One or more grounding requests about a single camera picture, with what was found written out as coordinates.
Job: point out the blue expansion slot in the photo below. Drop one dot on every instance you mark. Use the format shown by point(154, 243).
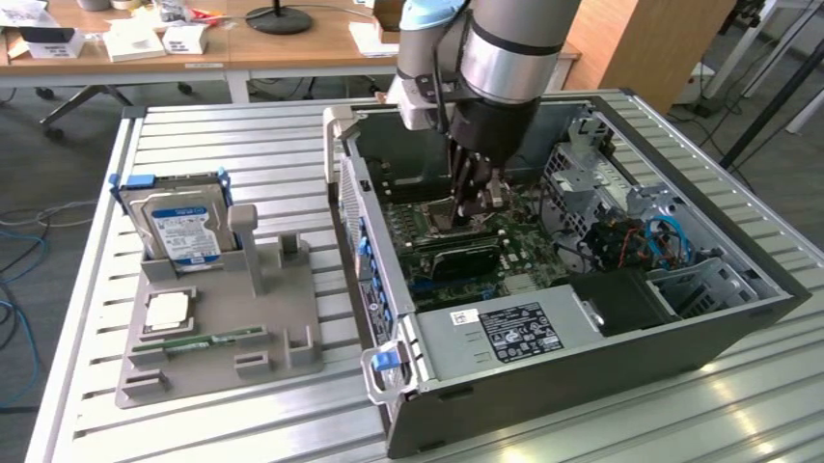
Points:
point(421, 284)

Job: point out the grey parts rack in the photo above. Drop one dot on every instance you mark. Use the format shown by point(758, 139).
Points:
point(213, 366)

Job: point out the white table frame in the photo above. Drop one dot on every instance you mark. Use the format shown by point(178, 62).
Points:
point(733, 62)

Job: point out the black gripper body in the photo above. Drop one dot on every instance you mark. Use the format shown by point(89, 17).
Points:
point(492, 128)

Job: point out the green RAM stick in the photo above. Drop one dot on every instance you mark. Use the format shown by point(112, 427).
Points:
point(193, 343)

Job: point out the open white box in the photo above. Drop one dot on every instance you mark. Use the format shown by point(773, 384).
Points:
point(133, 48)

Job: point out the black graphics card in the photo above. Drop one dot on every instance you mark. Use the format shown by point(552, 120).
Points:
point(464, 263)

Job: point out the small printed white box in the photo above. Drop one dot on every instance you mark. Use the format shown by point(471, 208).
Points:
point(184, 41)

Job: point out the black lamp base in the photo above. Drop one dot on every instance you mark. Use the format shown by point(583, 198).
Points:
point(280, 21)

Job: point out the long wooden desk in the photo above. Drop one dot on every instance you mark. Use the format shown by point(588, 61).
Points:
point(291, 48)

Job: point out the white paper stack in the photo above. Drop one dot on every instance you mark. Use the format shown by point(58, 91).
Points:
point(373, 41)

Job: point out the grey mug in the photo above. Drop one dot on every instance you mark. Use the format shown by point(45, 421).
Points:
point(96, 5)

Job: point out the low metal disk bay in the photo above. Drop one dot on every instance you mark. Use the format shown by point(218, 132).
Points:
point(709, 284)

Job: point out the black RAM slot row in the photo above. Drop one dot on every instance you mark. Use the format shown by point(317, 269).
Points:
point(421, 190)

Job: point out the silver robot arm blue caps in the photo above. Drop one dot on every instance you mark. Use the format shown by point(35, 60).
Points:
point(510, 62)

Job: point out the wooden cabinet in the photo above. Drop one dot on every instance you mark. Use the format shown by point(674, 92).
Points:
point(656, 48)

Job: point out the blue case latch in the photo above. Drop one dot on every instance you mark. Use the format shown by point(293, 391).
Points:
point(385, 362)

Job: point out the installed RAM stick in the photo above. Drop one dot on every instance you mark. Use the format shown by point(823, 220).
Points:
point(451, 241)

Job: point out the white box black lid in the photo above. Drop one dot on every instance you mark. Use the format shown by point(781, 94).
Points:
point(55, 48)

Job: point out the black fan shroud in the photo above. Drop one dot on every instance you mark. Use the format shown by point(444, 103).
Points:
point(619, 299)

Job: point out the brown cardboard box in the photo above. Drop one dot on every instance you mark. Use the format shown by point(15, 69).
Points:
point(387, 14)

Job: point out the tall metal disk bay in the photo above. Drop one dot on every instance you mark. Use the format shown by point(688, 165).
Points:
point(580, 193)

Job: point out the printed paper sheets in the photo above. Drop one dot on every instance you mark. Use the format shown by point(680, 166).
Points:
point(26, 12)

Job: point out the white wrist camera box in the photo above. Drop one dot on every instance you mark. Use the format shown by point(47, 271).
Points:
point(416, 103)

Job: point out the black open PC case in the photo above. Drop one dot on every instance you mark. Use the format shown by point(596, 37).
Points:
point(580, 386)

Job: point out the silver CPU chip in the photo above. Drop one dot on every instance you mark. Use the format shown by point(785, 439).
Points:
point(168, 313)

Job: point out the hard disk blue carrier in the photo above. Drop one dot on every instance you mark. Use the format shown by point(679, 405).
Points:
point(177, 231)

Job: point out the grey power supply unit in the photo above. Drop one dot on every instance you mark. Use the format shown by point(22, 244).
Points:
point(451, 347)

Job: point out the black slanted pole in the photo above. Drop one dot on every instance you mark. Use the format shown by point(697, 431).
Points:
point(773, 114)

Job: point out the black chair base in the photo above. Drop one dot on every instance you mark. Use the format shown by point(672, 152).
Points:
point(51, 131)

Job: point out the CPU socket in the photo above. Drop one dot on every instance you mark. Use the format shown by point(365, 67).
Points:
point(441, 217)

